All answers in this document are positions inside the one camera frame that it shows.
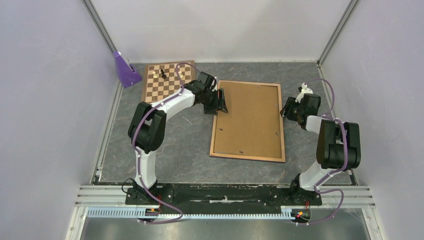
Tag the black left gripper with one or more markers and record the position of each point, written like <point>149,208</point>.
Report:
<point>219,104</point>

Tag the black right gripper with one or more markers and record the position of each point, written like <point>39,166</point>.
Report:
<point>286,112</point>

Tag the wooden picture frame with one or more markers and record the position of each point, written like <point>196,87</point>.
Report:
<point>248,159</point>

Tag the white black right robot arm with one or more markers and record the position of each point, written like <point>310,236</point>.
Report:
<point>338,146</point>

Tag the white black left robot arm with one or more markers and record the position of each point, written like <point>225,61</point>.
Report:
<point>148,125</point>

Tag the black chess piece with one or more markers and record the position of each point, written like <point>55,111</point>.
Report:
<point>163,74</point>

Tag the wooden chessboard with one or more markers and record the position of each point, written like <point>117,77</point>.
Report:
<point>157,89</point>

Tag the purple wedge stand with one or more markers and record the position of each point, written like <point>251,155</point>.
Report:
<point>127,73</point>

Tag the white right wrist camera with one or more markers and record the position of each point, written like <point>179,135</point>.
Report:
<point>303,89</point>

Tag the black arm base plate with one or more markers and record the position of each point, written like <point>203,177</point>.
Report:
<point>179,193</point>

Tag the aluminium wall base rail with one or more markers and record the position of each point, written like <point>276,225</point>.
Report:
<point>104,140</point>

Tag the slotted cable duct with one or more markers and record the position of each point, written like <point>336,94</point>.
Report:
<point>152,214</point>

